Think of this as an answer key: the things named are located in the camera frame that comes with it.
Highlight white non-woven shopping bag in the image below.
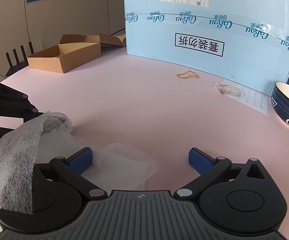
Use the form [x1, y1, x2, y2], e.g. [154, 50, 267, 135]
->
[0, 112, 158, 233]

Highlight large light blue box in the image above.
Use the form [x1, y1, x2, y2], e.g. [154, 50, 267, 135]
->
[124, 0, 289, 95]

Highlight clear plastic wrapper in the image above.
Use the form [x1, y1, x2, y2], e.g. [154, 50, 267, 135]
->
[215, 82, 244, 98]

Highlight yellow rubber band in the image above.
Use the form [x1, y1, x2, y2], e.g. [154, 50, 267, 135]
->
[177, 70, 200, 79]

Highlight black wifi router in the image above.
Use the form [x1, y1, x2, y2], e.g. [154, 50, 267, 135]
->
[6, 45, 29, 77]

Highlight open cardboard box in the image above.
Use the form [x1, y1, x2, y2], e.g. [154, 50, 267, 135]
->
[27, 34, 102, 74]

